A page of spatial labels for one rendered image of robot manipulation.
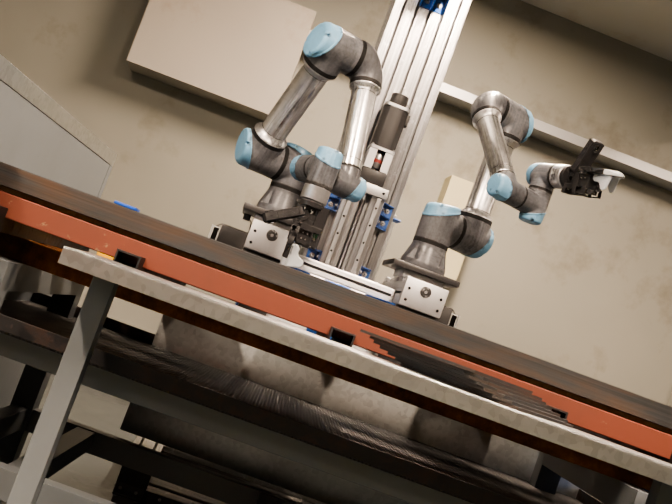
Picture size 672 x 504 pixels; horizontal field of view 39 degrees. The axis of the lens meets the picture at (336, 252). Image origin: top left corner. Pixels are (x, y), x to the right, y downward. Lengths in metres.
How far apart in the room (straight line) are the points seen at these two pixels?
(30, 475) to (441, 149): 4.75
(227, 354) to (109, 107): 3.62
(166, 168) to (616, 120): 2.97
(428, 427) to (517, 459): 0.27
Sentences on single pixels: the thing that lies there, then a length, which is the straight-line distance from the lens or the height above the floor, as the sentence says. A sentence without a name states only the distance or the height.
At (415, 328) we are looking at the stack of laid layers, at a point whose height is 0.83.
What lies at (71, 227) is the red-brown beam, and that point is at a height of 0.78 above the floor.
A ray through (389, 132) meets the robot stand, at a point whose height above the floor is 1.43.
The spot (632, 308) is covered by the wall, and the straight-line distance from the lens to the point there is 6.52.
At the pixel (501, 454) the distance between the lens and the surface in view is 2.77.
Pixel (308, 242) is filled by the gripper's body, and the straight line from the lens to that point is 2.49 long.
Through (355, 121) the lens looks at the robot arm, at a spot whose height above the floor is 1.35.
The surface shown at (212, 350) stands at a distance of 2.69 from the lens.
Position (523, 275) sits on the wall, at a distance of 6.26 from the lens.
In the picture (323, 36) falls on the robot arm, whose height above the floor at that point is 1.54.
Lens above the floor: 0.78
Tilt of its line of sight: 4 degrees up
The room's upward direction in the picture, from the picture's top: 20 degrees clockwise
